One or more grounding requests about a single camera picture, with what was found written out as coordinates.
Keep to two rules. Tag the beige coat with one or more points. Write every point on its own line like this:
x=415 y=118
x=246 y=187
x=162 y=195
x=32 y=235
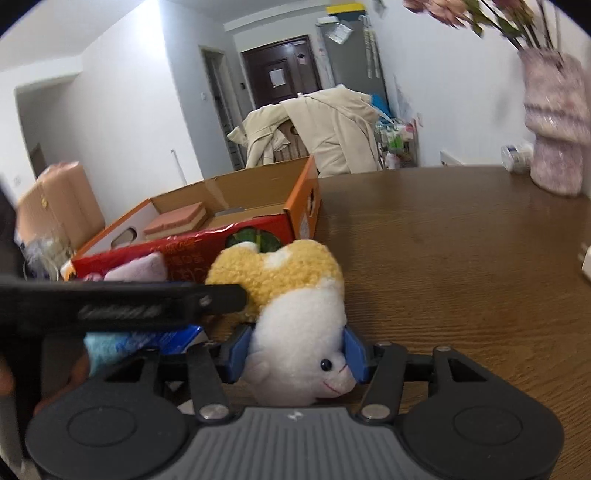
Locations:
x=332 y=134

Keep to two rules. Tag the white cluttered bag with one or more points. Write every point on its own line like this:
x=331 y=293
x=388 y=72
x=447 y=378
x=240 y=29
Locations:
x=44 y=256

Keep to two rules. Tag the wooden chair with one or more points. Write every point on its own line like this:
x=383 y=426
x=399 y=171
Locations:
x=291 y=147

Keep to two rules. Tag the light blue cloth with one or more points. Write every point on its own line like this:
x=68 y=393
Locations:
x=106 y=348

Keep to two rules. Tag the grey refrigerator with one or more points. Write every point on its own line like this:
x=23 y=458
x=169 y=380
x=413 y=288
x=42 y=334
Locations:
x=351 y=64

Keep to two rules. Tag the yellow and white plush toy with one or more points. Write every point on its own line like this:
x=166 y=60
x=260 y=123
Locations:
x=295 y=318

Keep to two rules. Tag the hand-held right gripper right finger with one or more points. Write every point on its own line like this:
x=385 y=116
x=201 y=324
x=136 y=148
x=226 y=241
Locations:
x=354 y=356

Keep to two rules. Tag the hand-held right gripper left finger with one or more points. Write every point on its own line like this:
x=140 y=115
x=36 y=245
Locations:
x=238 y=356

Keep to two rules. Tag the yellow box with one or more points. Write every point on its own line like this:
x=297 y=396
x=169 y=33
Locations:
x=344 y=8

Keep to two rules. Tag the lilac plush toy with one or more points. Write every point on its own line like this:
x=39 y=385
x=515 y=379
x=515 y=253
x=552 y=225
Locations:
x=138 y=270

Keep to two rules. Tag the person's left hand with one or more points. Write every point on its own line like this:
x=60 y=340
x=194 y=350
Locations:
x=82 y=367

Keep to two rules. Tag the pink suitcase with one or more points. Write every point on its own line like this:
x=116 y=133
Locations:
x=69 y=203

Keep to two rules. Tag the white jar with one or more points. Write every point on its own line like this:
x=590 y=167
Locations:
x=517 y=158

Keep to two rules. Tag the pink artificial flowers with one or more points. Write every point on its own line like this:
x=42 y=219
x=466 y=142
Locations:
x=443 y=11

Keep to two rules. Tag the pink fuzzy vase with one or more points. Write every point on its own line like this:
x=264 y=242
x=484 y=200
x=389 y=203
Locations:
x=554 y=129

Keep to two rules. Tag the pink sponge block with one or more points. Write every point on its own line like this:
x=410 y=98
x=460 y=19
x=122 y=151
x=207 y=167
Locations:
x=175 y=221

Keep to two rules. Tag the orange red cardboard box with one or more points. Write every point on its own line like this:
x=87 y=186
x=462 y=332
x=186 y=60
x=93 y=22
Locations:
x=268 y=230

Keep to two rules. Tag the dark brown door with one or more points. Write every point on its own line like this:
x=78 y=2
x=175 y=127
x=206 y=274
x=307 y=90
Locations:
x=286 y=57

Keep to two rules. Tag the shelf with bottles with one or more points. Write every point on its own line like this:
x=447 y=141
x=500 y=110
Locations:
x=397 y=141

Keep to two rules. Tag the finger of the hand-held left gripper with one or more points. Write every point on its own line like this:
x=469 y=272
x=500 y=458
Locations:
x=138 y=304

